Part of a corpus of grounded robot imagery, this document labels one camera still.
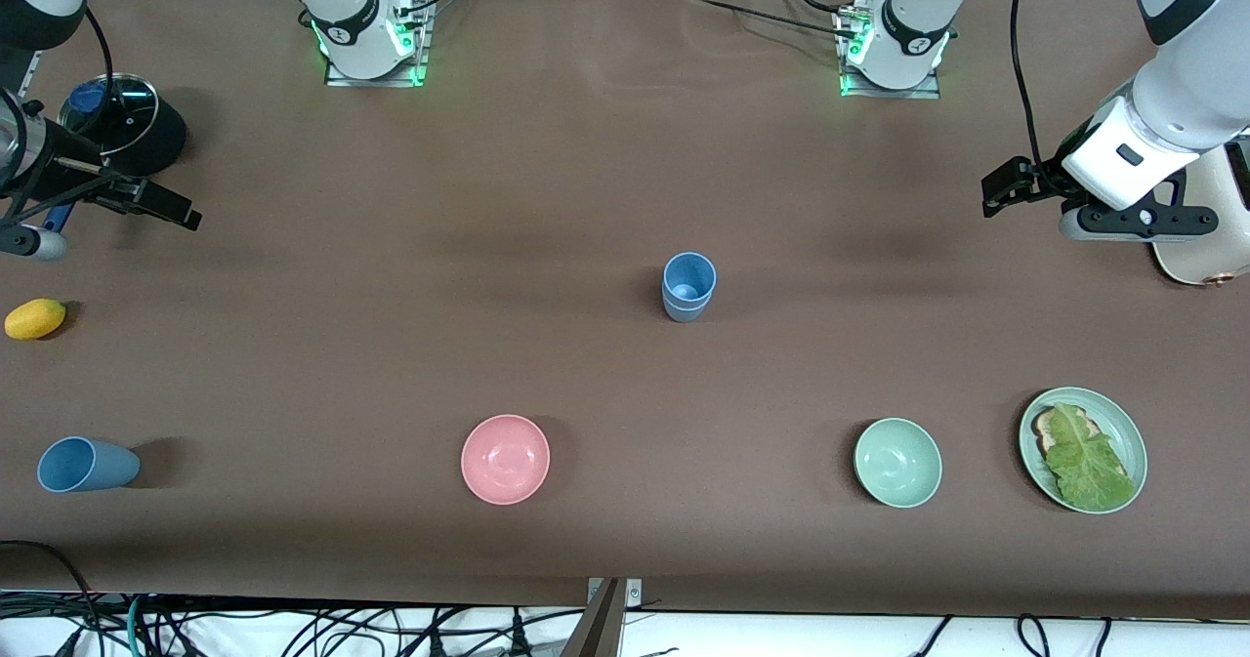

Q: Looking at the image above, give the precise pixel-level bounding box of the blue plastic cup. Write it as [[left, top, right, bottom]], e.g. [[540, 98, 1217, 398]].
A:
[[663, 289, 716, 324], [37, 436, 142, 494], [662, 252, 718, 305]]

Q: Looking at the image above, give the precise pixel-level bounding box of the glass lid with blue knob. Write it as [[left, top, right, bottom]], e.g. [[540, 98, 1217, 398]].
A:
[[57, 73, 160, 157]]

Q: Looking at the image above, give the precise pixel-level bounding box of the beige rounded appliance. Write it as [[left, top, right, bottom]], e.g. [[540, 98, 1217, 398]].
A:
[[1152, 130, 1250, 287]]

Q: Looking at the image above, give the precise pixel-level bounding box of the yellow lemon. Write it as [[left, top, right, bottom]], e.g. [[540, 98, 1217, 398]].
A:
[[4, 298, 67, 341]]

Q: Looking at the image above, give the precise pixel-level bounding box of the toast bread slice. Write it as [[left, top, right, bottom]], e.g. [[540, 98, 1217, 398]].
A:
[[1031, 405, 1129, 482]]

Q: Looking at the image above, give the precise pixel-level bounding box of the pale green plate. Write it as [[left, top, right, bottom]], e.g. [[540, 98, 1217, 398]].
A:
[[1019, 387, 1148, 514]]

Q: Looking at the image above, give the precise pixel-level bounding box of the green lettuce leaf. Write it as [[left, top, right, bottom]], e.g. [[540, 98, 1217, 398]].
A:
[[1045, 403, 1139, 510]]

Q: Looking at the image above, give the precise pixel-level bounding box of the pale green bowl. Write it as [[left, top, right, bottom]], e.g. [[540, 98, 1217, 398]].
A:
[[854, 417, 943, 509]]

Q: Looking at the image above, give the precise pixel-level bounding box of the pink bowl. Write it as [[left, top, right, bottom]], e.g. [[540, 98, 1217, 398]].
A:
[[460, 414, 551, 506]]

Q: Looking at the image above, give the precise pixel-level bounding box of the black pot with blue handle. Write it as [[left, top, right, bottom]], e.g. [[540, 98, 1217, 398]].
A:
[[39, 73, 188, 238]]

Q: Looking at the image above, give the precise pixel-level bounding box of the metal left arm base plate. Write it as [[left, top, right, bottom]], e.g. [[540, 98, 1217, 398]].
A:
[[836, 3, 943, 100]]

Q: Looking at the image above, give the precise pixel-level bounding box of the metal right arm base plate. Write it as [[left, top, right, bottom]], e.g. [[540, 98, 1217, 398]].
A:
[[324, 0, 432, 89]]

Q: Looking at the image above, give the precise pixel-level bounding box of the long black tabletop cable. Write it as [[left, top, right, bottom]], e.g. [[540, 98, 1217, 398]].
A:
[[682, 0, 853, 41]]

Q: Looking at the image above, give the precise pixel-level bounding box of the black looped floor cable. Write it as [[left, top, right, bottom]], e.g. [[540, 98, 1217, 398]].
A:
[[0, 538, 106, 657]]

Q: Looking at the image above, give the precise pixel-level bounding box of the small metal table bracket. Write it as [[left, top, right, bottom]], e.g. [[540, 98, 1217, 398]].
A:
[[586, 577, 644, 608]]

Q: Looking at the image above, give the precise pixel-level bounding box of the dark angled table post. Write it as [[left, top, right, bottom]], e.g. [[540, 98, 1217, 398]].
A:
[[559, 579, 626, 657]]

